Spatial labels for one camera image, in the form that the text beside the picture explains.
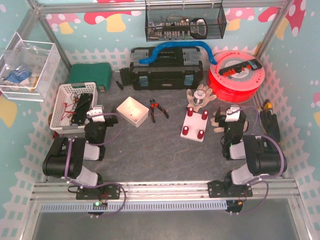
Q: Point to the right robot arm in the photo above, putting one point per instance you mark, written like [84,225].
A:
[262,153]

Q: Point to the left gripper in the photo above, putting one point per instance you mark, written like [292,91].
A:
[110,120]

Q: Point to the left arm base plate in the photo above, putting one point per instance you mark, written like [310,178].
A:
[107,192]

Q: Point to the solder wire spool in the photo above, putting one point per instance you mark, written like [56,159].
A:
[198,97]

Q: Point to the blue white gloves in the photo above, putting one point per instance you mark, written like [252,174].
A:
[19,76]

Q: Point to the black rubber glove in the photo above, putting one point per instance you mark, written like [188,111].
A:
[270,124]

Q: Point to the red large spring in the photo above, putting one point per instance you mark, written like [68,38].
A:
[190,112]

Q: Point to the black wire mesh basket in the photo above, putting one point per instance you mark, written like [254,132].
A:
[187,22]

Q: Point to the white spring tray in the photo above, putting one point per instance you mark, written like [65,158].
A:
[133,111]

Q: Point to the clear acrylic wall box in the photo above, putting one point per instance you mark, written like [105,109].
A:
[41,58]

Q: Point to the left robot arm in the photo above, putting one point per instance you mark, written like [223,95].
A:
[65,158]

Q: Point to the yellow handled tool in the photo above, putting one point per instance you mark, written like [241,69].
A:
[266,106]

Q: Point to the white perforated basket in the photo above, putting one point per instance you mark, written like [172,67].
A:
[63,119]

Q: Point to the grey slotted cable duct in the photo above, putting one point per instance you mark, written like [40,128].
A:
[134,206]

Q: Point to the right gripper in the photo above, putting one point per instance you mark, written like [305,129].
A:
[220,117]

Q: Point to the beige work glove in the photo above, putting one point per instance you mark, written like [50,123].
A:
[220,128]
[209,97]

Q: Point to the beige work glove front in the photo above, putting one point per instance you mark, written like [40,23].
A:
[220,128]

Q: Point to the black screwdriver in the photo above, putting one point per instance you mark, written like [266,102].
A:
[121,87]

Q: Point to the red filament spool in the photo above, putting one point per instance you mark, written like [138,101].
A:
[236,88]

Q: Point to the white peg base plate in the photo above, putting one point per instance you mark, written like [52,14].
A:
[195,124]

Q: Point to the green plastic case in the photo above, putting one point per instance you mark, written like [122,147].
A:
[99,73]

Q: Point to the black box in basket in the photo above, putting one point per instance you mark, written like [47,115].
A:
[80,113]

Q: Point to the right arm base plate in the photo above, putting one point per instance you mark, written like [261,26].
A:
[219,189]

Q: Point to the beige work glove rear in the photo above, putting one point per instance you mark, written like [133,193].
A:
[209,97]

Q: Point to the black toolbox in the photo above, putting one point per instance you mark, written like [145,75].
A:
[175,68]

